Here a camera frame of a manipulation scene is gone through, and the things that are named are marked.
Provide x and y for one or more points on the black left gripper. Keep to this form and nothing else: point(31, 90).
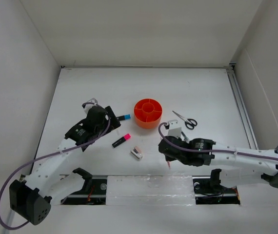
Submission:
point(114, 123)

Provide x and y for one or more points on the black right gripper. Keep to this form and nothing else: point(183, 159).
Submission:
point(169, 158)

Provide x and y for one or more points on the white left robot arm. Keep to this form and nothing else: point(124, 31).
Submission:
point(33, 197)

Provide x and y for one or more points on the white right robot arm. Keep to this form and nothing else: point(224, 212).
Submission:
point(232, 166)

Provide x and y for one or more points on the blue highlighter marker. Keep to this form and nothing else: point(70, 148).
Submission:
point(124, 117)

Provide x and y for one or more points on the pink highlighter marker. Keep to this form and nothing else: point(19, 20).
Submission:
point(121, 140)

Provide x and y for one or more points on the orange round desk organizer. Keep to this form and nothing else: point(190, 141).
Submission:
point(147, 113)

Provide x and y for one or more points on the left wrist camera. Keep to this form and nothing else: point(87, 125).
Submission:
point(91, 102)

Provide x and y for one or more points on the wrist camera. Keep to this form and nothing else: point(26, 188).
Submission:
point(91, 102)
point(174, 128)

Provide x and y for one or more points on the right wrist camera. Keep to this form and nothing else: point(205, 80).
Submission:
point(174, 128)

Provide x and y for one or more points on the black handled scissors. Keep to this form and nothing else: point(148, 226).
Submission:
point(189, 122)

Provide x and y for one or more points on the aluminium rail right side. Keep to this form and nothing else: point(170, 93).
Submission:
point(241, 106)

